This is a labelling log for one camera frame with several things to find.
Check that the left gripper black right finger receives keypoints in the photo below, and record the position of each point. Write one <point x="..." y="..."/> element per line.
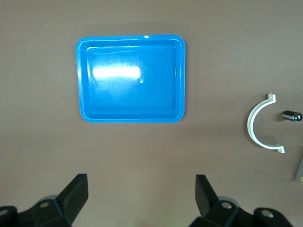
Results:
<point x="220" y="212"/>

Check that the black silver cylindrical capacitor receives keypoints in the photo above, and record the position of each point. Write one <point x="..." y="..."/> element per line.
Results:
<point x="290" y="115"/>

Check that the grey metal mesh power supply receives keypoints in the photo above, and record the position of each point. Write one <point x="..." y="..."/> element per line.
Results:
<point x="300" y="172"/>

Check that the blue plastic tray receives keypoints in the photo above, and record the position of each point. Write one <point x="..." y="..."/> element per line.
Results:
<point x="132" y="99"/>

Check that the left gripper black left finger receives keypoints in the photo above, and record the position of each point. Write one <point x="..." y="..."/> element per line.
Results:
<point x="47" y="212"/>

